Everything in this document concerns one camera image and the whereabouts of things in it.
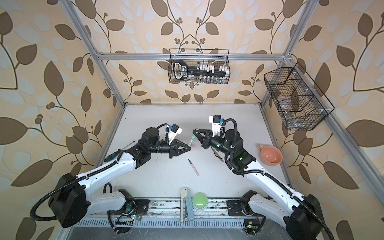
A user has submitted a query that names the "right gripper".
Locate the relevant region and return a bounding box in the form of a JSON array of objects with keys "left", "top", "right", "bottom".
[{"left": 193, "top": 130, "right": 233, "bottom": 159}]

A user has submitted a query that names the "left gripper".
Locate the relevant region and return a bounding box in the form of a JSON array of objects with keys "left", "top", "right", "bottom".
[{"left": 146, "top": 136, "right": 190, "bottom": 158}]

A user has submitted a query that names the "green pen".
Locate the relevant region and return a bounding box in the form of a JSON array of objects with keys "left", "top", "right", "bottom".
[{"left": 188, "top": 135, "right": 196, "bottom": 147}]

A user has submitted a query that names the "pink pen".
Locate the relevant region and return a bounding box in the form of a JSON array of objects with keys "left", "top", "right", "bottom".
[{"left": 188, "top": 159, "right": 200, "bottom": 176}]

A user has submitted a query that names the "brown pen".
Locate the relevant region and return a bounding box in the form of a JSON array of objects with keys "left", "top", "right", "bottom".
[{"left": 213, "top": 149, "right": 224, "bottom": 163}]

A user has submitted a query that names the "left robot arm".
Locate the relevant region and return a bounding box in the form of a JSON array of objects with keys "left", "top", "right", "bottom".
[{"left": 30, "top": 124, "right": 191, "bottom": 228}]

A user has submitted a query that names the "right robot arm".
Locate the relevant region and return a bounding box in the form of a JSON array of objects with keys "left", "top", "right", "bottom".
[{"left": 193, "top": 115, "right": 335, "bottom": 240}]

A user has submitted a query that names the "green push button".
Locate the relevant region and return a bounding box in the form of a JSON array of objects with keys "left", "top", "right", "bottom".
[{"left": 192, "top": 193, "right": 208, "bottom": 211}]

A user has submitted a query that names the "pink cup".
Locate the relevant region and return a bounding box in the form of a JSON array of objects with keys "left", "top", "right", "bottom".
[{"left": 258, "top": 144, "right": 283, "bottom": 166}]

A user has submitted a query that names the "black tool in basket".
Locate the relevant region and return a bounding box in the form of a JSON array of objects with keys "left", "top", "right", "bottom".
[{"left": 171, "top": 60, "right": 231, "bottom": 81}]

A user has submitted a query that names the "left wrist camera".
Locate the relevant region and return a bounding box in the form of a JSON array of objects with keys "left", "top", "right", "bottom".
[{"left": 166, "top": 124, "right": 183, "bottom": 145}]

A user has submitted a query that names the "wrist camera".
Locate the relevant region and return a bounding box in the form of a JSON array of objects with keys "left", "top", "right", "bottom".
[
  {"left": 166, "top": 124, "right": 183, "bottom": 145},
  {"left": 209, "top": 115, "right": 224, "bottom": 137}
]

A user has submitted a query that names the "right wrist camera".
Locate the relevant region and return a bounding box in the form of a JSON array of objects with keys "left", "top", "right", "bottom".
[{"left": 209, "top": 115, "right": 224, "bottom": 137}]

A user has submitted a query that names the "grey bracket tool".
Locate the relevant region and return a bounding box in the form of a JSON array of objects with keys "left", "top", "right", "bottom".
[{"left": 180, "top": 188, "right": 195, "bottom": 223}]

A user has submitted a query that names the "green handled screwdriver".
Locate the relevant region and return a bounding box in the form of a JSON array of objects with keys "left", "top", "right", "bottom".
[{"left": 104, "top": 141, "right": 136, "bottom": 163}]

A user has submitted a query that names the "rear wire basket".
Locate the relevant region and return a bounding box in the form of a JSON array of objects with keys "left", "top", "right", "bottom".
[{"left": 168, "top": 48, "right": 231, "bottom": 85}]

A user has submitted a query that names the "side wire basket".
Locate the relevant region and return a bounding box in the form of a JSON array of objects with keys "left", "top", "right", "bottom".
[{"left": 264, "top": 63, "right": 335, "bottom": 131}]

